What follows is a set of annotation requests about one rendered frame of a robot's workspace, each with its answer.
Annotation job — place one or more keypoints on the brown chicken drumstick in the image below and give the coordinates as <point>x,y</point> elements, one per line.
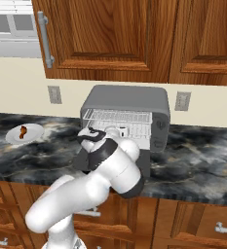
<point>22,132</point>

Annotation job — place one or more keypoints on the wooden base cupboard door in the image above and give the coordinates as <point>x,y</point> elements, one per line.
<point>124,220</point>

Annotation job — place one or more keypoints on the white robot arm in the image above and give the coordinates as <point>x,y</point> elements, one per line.
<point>85,191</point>

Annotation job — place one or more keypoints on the wooden base drawer front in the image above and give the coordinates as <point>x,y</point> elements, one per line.
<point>7,201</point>
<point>189,223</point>

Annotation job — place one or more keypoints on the grey toaster oven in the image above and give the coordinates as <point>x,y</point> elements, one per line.
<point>128,97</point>

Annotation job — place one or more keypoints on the white round plate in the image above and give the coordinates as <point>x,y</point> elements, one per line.
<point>33,131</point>

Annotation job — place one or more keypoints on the grey wall outlet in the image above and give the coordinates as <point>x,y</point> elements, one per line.
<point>182,101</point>
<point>55,94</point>

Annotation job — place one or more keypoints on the window with white frame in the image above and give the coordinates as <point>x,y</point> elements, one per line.
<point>11,29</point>

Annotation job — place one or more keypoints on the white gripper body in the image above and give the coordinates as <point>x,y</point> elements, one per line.
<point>111,130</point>

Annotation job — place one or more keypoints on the wooden wall cupboard door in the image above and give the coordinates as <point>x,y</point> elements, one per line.
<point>108,32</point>
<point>206,39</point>

